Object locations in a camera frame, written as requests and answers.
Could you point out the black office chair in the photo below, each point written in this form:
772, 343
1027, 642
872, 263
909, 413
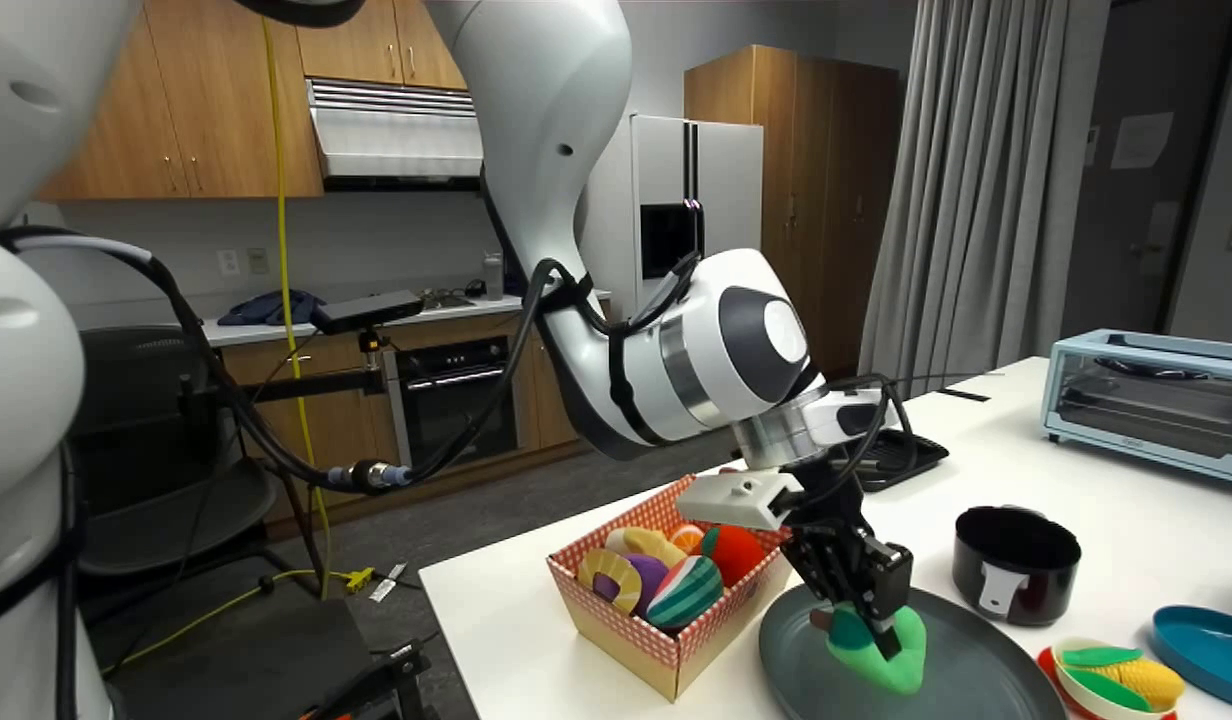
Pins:
164, 491

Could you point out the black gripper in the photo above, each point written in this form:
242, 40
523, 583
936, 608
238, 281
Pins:
840, 559

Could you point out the yellow plush banana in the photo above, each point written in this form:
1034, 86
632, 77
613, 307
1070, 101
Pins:
644, 542

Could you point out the grey curtain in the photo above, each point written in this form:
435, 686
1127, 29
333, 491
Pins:
961, 263

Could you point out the plush corn in bowl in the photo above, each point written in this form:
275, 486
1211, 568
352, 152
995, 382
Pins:
1106, 681

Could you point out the red plush tomato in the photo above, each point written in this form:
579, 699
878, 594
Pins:
735, 550

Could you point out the orange checkered paper basket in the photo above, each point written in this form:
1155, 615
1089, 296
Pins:
606, 597

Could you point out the dark grey round plate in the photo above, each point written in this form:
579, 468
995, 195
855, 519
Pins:
972, 669

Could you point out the light blue toaster oven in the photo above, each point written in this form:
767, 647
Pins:
1140, 393

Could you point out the green plush pear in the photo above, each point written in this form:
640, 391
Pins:
855, 647

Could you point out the white refrigerator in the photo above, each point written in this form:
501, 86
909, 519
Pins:
665, 188

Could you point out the black built-in oven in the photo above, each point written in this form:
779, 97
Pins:
457, 400

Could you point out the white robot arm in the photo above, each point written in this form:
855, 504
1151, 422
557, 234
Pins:
727, 348

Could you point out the black round cake tin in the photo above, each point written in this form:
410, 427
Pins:
1013, 567

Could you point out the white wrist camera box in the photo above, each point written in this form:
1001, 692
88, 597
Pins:
737, 497

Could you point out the plush watermelon slice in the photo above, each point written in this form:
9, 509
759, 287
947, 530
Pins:
686, 594

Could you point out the black square tray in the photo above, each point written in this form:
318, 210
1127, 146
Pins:
899, 458

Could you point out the silver range hood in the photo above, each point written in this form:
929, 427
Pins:
387, 133

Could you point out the plush orange slice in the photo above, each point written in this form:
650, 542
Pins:
691, 536

